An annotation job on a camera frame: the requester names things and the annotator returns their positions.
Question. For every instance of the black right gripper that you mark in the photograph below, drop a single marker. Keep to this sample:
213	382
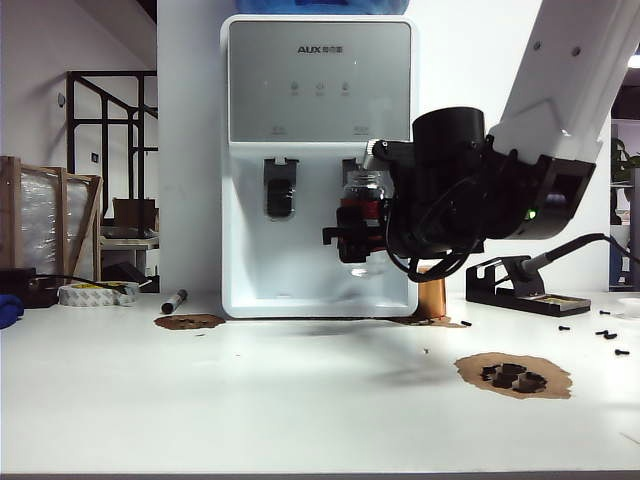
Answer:
401	200

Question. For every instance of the glass bottle with red bands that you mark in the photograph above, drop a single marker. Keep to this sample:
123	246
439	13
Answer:
367	185

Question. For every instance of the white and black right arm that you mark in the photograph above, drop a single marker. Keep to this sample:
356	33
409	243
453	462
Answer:
560	75

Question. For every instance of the grey dispenser tap lever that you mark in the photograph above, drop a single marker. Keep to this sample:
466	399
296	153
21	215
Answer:
350	164
280	197

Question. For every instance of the white AUX water dispenser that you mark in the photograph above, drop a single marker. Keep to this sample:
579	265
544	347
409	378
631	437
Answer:
320	75

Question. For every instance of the orange metal canister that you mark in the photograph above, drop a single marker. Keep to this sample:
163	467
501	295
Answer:
432	300

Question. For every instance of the black marker pen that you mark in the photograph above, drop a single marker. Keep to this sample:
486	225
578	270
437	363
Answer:
174	301

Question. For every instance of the black soldering iron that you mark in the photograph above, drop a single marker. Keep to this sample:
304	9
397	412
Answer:
550	255

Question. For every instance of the black soldering iron stand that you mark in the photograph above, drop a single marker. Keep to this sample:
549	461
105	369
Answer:
550	306

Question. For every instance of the brown cardboard box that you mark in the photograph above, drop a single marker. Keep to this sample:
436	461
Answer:
135	212

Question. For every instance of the light wooden side table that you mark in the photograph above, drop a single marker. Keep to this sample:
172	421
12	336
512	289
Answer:
127	243

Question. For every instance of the white tape roll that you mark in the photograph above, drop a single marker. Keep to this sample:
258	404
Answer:
85	297

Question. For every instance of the green potted plant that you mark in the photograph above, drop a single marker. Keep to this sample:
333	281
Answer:
622	162

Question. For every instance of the grey pole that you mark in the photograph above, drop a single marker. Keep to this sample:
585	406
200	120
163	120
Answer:
634	225

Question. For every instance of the ceiling light strip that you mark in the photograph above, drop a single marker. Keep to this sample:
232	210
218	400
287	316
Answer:
634	59

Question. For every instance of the black box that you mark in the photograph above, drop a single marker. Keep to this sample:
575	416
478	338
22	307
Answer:
20	280

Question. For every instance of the blue cloth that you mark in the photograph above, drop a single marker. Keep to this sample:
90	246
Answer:
9	310

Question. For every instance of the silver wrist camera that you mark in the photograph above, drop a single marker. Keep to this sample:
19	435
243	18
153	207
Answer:
374	156

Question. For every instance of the wooden crate frame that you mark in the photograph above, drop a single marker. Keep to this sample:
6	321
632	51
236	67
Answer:
63	225

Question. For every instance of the black metal stair frame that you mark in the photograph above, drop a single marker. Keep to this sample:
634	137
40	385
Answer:
71	150

